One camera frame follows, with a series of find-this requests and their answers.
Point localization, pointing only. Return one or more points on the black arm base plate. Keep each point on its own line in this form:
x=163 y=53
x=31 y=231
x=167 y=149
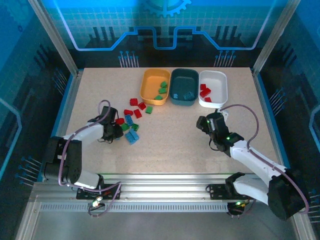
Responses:
x=82 y=194
x=217 y=192

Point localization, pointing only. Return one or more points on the green lego brick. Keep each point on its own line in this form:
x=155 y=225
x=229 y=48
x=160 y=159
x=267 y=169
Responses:
x=164 y=84
x=149 y=109
x=124 y=127
x=162 y=90
x=135 y=126
x=158 y=97

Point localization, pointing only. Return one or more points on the red lego brick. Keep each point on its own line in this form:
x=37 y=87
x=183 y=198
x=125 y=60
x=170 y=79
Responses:
x=203 y=86
x=137 y=113
x=120 y=121
x=205 y=92
x=142 y=106
x=208 y=99
x=128 y=112
x=133 y=101

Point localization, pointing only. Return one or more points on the yellow plastic container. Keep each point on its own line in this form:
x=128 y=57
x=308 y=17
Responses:
x=151 y=85

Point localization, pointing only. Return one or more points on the teal plastic container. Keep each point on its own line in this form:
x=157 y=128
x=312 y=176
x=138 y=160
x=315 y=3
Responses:
x=183 y=82

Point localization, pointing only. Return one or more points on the aluminium table side rail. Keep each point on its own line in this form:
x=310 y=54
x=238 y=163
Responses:
x=67 y=110
x=268 y=115

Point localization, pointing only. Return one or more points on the aluminium frame post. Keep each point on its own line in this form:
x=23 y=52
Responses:
x=275 y=37
x=55 y=40

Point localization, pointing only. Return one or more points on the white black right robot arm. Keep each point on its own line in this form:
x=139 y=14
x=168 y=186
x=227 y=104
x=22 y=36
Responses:
x=252 y=160

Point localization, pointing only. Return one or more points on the white plastic container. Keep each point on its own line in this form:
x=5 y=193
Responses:
x=217 y=82

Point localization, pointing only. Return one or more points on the aluminium front rail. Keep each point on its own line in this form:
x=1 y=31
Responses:
x=162 y=185

